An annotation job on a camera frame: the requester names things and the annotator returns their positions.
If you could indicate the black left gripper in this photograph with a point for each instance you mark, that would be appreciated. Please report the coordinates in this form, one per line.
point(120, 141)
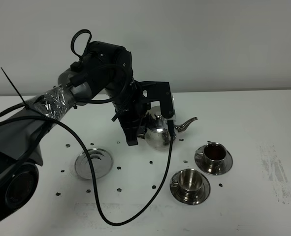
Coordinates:
point(130, 113)

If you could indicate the stainless steel saucer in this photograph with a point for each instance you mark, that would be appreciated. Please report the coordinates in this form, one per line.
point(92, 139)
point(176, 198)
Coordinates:
point(196, 198)
point(214, 162)

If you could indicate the near stainless steel saucer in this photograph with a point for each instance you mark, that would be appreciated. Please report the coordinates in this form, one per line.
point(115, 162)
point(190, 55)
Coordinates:
point(196, 198)

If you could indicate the far stainless steel teacup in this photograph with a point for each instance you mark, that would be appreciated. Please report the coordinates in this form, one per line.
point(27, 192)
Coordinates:
point(213, 153)

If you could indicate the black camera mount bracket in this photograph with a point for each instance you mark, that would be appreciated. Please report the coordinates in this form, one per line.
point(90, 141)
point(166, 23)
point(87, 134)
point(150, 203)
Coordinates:
point(158, 91)

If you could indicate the round steel teapot trivet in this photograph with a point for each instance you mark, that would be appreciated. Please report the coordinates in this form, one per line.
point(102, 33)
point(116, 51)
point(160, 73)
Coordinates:
point(102, 162)

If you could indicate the stainless steel teapot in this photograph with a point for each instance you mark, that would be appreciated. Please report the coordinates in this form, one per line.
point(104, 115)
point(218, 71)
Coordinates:
point(156, 132)

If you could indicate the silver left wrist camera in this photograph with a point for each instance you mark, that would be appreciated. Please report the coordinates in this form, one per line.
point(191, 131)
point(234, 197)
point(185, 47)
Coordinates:
point(174, 113)

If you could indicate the near stainless steel teacup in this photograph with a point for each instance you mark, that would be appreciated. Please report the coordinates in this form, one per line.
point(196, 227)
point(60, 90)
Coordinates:
point(186, 182)

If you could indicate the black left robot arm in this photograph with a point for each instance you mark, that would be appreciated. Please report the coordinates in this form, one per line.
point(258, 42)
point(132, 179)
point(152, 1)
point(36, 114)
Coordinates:
point(102, 66)

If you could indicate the black cable tie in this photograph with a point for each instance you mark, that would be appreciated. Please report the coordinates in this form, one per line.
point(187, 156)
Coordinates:
point(18, 93)

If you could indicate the stainless steel teacup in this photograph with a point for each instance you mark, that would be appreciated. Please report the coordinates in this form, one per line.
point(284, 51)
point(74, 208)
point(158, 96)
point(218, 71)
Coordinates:
point(213, 153)
point(186, 182)

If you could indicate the far stainless steel saucer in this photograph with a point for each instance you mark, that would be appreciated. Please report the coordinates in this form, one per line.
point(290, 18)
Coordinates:
point(214, 162)

